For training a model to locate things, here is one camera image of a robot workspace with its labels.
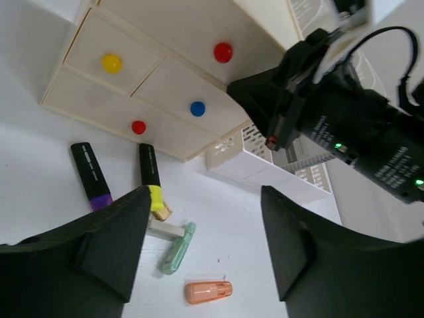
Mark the cream drawer cabinet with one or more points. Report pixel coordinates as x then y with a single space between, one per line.
157 71

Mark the small wooden block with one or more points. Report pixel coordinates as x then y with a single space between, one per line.
163 214

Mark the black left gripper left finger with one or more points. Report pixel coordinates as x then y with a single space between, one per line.
85 268

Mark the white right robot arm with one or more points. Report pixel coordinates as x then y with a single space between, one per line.
395 163

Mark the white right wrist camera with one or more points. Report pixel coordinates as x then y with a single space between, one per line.
355 19

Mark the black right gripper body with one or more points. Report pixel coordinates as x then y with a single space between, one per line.
337 113

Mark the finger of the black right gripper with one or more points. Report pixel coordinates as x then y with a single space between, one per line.
260 97

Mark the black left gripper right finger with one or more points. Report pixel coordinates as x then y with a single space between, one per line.
323 269

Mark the small white eraser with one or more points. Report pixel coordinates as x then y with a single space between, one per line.
163 230

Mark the grey setup guide booklet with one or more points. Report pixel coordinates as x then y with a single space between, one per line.
313 14

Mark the green transparent cap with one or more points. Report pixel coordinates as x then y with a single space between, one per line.
176 253

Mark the yellow highlighter marker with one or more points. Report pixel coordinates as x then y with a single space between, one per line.
150 175

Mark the white file organizer rack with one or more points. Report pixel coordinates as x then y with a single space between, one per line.
298 172

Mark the orange transparent cap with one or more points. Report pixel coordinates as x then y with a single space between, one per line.
201 292

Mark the purple highlighter marker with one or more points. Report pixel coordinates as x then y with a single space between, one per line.
92 178

